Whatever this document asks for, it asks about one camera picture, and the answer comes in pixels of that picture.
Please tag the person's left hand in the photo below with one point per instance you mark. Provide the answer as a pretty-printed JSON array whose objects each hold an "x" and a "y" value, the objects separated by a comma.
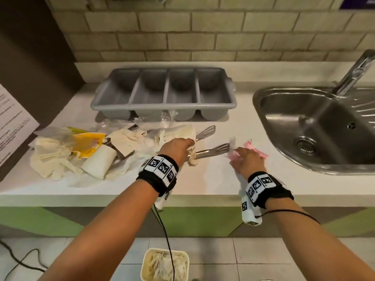
[{"x": 175, "y": 149}]

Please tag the person's right fingers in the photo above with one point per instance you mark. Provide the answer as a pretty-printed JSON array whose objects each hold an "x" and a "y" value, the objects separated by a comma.
[{"x": 235, "y": 156}]

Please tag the pile of crumpled napkins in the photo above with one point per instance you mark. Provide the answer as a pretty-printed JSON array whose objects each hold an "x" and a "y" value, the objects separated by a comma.
[{"x": 52, "y": 160}]

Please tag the torn beige paper piece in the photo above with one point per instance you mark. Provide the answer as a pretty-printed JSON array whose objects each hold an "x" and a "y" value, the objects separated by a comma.
[{"x": 124, "y": 141}]

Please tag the cream waste bin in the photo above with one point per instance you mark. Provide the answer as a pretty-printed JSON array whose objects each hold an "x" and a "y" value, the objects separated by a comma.
[{"x": 164, "y": 264}]

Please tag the metal slotted tongs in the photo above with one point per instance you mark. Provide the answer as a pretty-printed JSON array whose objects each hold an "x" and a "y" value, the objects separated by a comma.
[{"x": 212, "y": 150}]

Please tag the stainless steel sink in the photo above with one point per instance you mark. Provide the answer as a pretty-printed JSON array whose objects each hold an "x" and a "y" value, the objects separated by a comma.
[{"x": 316, "y": 128}]

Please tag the printed paper sheet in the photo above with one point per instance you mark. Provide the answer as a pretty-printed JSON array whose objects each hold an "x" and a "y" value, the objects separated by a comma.
[{"x": 11, "y": 122}]

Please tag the person's left forearm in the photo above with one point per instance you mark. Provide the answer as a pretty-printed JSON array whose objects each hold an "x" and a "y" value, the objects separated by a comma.
[{"x": 111, "y": 231}]

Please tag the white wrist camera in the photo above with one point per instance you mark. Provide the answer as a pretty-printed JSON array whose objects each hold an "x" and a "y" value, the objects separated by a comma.
[
  {"x": 249, "y": 212},
  {"x": 160, "y": 201}
]

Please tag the chrome faucet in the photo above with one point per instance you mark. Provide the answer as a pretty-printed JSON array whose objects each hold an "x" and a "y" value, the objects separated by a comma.
[{"x": 353, "y": 73}]

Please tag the white paper cup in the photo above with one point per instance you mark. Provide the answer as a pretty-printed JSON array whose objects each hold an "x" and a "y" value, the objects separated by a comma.
[{"x": 99, "y": 162}]

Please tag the clear plastic wrapper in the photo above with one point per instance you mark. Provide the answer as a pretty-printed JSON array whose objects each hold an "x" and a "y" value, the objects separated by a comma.
[{"x": 123, "y": 124}]

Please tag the white napkin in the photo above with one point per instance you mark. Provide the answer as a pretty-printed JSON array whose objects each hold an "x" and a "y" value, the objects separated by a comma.
[{"x": 184, "y": 132}]

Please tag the person's right forearm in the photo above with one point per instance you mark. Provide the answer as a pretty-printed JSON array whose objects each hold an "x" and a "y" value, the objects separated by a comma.
[{"x": 313, "y": 242}]

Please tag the person's right hand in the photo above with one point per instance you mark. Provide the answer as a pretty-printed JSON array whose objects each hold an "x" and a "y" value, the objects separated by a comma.
[{"x": 249, "y": 161}]

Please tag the pink packet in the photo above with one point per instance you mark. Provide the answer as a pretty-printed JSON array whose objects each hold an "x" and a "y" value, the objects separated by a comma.
[{"x": 254, "y": 148}]

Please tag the person's left fingers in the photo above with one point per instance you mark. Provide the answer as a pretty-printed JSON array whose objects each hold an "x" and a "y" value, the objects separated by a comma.
[{"x": 189, "y": 141}]

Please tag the yellow packet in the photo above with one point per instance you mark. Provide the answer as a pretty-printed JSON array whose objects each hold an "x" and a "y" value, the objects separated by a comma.
[{"x": 86, "y": 144}]

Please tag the black marker wristband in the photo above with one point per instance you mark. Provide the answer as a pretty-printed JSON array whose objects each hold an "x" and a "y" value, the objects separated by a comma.
[
  {"x": 265, "y": 188},
  {"x": 159, "y": 172}
]

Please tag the grey cutlery tray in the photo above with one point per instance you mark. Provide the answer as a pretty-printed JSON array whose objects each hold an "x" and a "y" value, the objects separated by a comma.
[{"x": 164, "y": 93}]

